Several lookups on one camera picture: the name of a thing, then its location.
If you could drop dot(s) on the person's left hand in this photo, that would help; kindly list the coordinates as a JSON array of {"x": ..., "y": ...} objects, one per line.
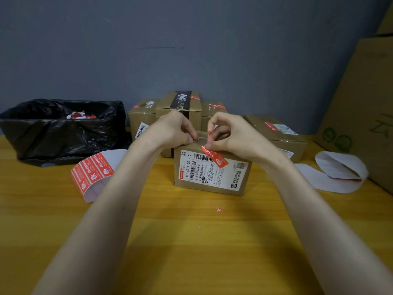
[{"x": 172, "y": 132}]

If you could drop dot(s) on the person's right hand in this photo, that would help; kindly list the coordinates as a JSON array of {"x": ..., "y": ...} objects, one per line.
[{"x": 242, "y": 141}]

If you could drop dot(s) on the box with black tape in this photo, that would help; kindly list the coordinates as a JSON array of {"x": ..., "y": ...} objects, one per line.
[{"x": 165, "y": 102}]

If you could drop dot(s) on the white printed price label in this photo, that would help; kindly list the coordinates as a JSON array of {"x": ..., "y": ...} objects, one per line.
[{"x": 141, "y": 130}]

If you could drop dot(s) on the small brown cardboard box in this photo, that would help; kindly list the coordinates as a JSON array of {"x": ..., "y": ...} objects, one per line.
[
  {"x": 207, "y": 119},
  {"x": 138, "y": 115},
  {"x": 201, "y": 142}
]

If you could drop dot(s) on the new red sticker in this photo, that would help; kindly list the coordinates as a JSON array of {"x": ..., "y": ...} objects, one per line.
[{"x": 271, "y": 126}]

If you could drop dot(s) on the white barcode label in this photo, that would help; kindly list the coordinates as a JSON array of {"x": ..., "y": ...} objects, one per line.
[{"x": 285, "y": 129}]

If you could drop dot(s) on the white shipping label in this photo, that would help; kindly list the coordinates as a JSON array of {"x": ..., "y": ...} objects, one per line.
[{"x": 215, "y": 178}]

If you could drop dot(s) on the white end label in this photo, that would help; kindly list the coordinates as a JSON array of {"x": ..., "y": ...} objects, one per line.
[{"x": 287, "y": 153}]

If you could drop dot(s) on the long brown cardboard box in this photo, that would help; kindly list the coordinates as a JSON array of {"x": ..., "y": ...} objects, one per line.
[{"x": 294, "y": 144}]

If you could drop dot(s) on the red sticker label strip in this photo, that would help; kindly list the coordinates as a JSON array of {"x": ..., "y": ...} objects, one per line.
[{"x": 92, "y": 172}]

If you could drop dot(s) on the white backing paper strip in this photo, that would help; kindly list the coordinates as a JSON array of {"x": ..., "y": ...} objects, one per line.
[{"x": 340, "y": 162}]

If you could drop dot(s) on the person's right forearm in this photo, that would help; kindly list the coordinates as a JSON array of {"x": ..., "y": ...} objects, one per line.
[{"x": 325, "y": 233}]

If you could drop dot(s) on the person's left forearm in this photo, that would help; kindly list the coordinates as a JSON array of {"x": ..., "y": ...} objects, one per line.
[{"x": 98, "y": 227}]

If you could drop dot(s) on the black plastic trash bag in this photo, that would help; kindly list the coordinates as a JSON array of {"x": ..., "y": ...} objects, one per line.
[{"x": 61, "y": 144}]

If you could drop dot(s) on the large green printed carton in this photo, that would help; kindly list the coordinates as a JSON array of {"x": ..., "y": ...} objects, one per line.
[
  {"x": 362, "y": 107},
  {"x": 387, "y": 21}
]

